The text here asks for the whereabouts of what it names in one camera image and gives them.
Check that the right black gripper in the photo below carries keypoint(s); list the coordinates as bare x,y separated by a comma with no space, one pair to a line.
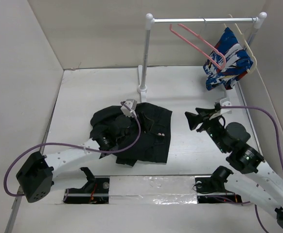
203,116

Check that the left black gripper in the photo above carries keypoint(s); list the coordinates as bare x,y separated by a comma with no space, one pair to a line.
147,123

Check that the black trousers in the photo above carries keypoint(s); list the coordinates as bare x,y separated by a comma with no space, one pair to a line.
151,147

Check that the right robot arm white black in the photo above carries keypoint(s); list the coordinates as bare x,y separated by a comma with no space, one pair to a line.
251,176

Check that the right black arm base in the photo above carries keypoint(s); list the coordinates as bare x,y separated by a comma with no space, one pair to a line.
211,189

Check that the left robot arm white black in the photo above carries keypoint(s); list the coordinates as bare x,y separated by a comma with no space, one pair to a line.
42,174

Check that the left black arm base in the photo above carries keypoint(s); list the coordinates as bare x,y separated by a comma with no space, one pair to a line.
94,191

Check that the cream plastic hanger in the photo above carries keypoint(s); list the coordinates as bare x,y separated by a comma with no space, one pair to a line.
242,41

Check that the blue white red patterned garment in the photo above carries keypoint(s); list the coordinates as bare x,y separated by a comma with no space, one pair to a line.
238,63

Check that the silver foil tape strip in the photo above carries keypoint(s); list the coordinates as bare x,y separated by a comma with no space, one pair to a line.
157,190

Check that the white metal clothes rack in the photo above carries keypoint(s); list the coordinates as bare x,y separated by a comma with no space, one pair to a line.
150,21

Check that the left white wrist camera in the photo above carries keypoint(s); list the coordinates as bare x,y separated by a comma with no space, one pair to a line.
128,107

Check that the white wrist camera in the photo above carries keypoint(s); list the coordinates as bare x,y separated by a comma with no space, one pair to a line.
128,107
219,107

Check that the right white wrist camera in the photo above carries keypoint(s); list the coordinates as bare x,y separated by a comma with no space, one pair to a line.
219,107

